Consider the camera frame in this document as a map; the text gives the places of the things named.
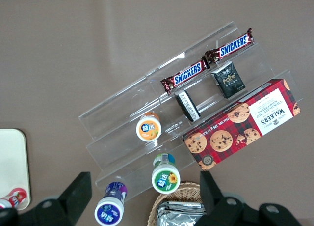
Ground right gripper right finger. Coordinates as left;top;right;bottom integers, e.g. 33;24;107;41
193;171;261;226

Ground blue gum bottle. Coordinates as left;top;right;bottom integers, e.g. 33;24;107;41
94;182;128;226

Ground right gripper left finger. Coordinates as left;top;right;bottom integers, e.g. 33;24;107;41
22;171;93;226

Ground light wicker basket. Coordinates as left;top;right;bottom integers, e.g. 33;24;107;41
147;181;209;226

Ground stacked foil trays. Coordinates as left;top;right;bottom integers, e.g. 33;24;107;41
156;201;207;226

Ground clear acrylic tiered stand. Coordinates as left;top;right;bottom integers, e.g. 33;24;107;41
78;21;304;202

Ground red gum bottle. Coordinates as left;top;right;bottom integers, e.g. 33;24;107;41
0;188;28;210

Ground green gum bottle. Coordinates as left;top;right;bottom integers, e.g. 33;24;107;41
151;153;181;195

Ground Snickers chocolate bar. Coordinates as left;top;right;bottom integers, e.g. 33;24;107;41
160;60;211;94
204;28;255;66

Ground red Walkers cookie box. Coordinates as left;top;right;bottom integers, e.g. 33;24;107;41
182;78;301;172

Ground cream plastic tray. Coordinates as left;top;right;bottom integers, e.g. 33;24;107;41
0;128;31;211

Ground black tissue pack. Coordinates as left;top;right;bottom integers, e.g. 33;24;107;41
174;89;201;123
210;61;246;99

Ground orange gum bottle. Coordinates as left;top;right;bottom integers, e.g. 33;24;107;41
135;112;162;142

